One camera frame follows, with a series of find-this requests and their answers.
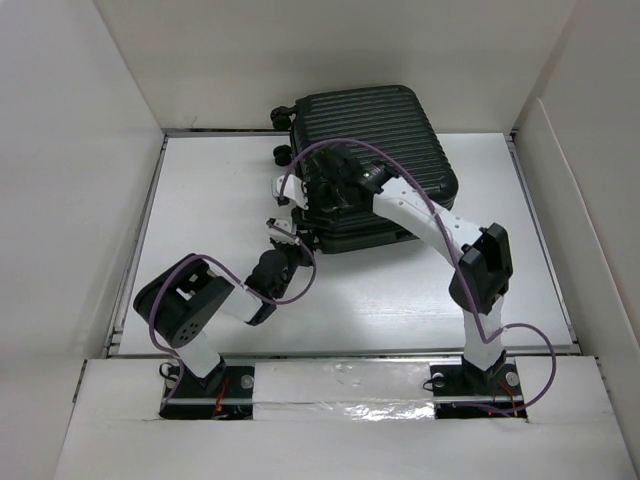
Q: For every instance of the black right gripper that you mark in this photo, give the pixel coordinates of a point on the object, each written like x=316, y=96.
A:
x=311, y=188

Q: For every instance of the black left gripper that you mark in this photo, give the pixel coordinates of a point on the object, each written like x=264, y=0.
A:
x=301, y=253

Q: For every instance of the black hard-shell suitcase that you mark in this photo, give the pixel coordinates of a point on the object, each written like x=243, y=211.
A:
x=368, y=125

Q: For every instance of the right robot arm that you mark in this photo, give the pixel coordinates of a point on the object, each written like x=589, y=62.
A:
x=480, y=256

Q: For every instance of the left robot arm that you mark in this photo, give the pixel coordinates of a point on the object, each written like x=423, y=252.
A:
x=178, y=304

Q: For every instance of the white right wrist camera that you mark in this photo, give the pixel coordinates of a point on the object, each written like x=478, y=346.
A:
x=289, y=190

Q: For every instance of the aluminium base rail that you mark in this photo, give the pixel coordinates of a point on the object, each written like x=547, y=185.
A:
x=333, y=390

